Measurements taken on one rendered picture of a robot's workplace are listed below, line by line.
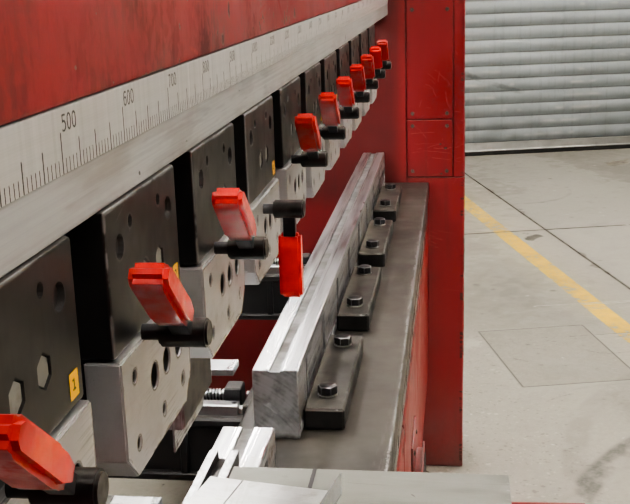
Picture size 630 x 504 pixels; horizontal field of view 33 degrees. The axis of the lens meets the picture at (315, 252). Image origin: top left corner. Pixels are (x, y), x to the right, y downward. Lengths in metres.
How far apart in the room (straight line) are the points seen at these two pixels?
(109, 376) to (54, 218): 0.12
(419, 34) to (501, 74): 5.65
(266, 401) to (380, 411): 0.18
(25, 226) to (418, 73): 2.56
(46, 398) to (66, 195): 0.10
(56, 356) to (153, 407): 0.16
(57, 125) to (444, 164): 2.55
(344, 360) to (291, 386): 0.22
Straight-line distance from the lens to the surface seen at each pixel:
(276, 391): 1.39
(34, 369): 0.50
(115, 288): 0.61
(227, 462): 1.07
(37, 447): 0.41
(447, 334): 3.17
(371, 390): 1.56
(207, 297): 0.81
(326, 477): 1.03
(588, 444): 3.53
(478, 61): 8.58
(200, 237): 0.80
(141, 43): 0.67
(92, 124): 0.58
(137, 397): 0.65
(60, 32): 0.54
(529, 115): 8.76
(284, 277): 1.04
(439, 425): 3.28
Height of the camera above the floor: 1.46
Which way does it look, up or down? 15 degrees down
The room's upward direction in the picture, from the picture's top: 2 degrees counter-clockwise
